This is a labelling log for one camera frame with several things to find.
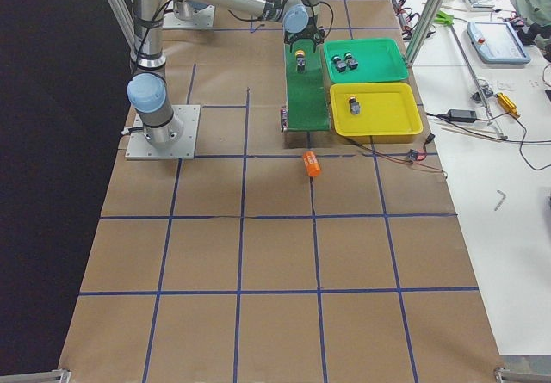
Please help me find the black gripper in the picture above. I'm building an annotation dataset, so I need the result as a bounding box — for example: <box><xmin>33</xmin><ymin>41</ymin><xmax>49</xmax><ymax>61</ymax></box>
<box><xmin>283</xmin><ymin>21</ymin><xmax>325</xmax><ymax>53</ymax></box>

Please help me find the yellow push button front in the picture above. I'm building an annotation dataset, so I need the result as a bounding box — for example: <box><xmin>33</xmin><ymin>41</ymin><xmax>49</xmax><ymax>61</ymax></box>
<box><xmin>294</xmin><ymin>49</ymin><xmax>306</xmax><ymax>73</ymax></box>

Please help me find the yellow push button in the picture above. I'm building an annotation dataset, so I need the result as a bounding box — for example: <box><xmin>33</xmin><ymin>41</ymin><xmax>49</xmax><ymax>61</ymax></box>
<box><xmin>294</xmin><ymin>49</ymin><xmax>306</xmax><ymax>73</ymax></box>
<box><xmin>348</xmin><ymin>96</ymin><xmax>361</xmax><ymax>115</ymax></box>

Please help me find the orange cylinder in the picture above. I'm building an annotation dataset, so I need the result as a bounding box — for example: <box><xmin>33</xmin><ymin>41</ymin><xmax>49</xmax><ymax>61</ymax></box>
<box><xmin>302</xmin><ymin>151</ymin><xmax>322</xmax><ymax>177</ymax></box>

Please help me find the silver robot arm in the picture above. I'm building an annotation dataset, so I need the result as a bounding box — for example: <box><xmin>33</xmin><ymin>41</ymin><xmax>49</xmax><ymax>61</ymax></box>
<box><xmin>127</xmin><ymin>0</ymin><xmax>325</xmax><ymax>146</ymax></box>

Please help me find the green conveyor belt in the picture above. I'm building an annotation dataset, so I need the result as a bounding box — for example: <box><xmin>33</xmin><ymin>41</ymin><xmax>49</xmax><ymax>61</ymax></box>
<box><xmin>280</xmin><ymin>40</ymin><xmax>331</xmax><ymax>132</ymax></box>

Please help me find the green plastic tray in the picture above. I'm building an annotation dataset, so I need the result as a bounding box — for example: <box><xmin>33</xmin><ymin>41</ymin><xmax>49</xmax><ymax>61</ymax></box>
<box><xmin>324</xmin><ymin>38</ymin><xmax>409</xmax><ymax>83</ymax></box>

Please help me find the yellow plastic tray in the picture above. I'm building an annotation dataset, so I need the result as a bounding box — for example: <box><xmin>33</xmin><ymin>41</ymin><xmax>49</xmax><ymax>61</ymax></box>
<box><xmin>330</xmin><ymin>82</ymin><xmax>424</xmax><ymax>143</ymax></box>

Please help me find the small circuit board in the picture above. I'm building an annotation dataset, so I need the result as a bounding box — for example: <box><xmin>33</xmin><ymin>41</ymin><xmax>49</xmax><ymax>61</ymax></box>
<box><xmin>406</xmin><ymin>149</ymin><xmax>421</xmax><ymax>163</ymax></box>

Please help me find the black power adapter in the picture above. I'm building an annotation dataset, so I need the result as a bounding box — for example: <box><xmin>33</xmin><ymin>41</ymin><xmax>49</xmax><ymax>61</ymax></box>
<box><xmin>447</xmin><ymin>109</ymin><xmax>478</xmax><ymax>123</ymax></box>

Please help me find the blue teach pendant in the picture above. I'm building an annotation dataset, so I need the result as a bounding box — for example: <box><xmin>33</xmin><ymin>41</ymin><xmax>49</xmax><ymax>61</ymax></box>
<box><xmin>467</xmin><ymin>22</ymin><xmax>531</xmax><ymax>65</ymax></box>

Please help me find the gold resistor block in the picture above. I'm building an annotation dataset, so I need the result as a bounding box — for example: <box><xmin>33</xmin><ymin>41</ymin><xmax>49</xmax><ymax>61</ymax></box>
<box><xmin>495</xmin><ymin>92</ymin><xmax>520</xmax><ymax>119</ymax></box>

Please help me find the silver allen key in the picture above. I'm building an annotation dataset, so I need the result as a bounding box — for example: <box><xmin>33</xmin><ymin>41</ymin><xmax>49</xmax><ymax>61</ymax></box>
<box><xmin>493</xmin><ymin>189</ymin><xmax>507</xmax><ymax>212</ymax></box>

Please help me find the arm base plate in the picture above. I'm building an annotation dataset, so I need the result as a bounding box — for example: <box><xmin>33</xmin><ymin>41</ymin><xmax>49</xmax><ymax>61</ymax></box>
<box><xmin>163</xmin><ymin>2</ymin><xmax>215</xmax><ymax>30</ymax></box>
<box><xmin>126</xmin><ymin>104</ymin><xmax>201</xmax><ymax>160</ymax></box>

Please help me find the green handled reach grabber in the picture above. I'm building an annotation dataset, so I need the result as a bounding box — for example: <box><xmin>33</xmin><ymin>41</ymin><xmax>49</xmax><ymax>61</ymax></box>
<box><xmin>435</xmin><ymin>10</ymin><xmax>508</xmax><ymax>142</ymax></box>

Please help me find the aluminium frame post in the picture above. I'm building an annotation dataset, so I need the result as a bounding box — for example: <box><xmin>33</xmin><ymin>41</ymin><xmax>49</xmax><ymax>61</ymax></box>
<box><xmin>405</xmin><ymin>0</ymin><xmax>443</xmax><ymax>67</ymax></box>

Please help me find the red and black wire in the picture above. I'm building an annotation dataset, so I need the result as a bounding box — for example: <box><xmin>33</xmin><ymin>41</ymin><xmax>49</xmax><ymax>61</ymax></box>
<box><xmin>344</xmin><ymin>133</ymin><xmax>449</xmax><ymax>182</ymax></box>

